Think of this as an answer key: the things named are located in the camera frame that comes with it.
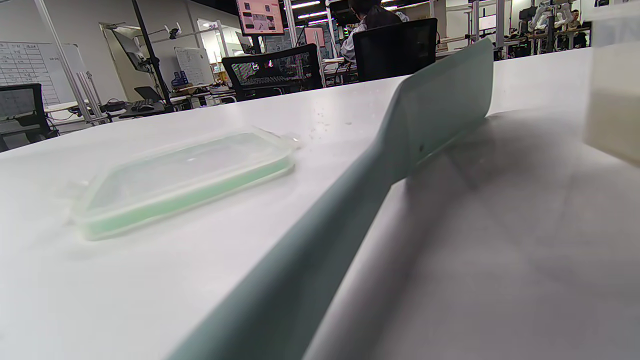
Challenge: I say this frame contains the mint green dessert spatula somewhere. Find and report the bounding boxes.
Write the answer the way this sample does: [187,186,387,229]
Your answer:
[167,39,495,360]

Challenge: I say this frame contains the mint green container lid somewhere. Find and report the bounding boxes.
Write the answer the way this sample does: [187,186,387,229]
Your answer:
[70,127,301,242]

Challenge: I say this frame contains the white sugar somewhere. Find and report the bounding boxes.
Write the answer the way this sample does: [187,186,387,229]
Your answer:
[584,85,640,163]

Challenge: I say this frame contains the clear plastic sugar container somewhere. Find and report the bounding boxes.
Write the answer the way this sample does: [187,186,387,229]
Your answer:
[582,0,640,166]

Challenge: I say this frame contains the black mesh office chair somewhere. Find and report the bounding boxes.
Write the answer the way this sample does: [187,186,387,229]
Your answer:
[221,43,323,102]

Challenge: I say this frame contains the small whiteboard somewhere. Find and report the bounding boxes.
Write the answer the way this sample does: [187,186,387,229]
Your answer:
[174,46,215,87]

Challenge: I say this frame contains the monitor with red screen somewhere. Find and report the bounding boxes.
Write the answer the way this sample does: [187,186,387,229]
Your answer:
[236,0,286,37]

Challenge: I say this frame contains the black desk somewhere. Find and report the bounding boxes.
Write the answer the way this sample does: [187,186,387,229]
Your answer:
[117,100,173,119]

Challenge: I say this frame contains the black tripod stand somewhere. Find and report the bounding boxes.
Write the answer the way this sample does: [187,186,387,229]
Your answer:
[131,0,173,108]

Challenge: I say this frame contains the large whiteboard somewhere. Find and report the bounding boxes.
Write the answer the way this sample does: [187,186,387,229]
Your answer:
[0,41,88,108]

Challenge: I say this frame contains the aluminium frame post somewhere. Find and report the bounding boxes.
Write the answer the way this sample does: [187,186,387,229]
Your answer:
[34,0,108,125]

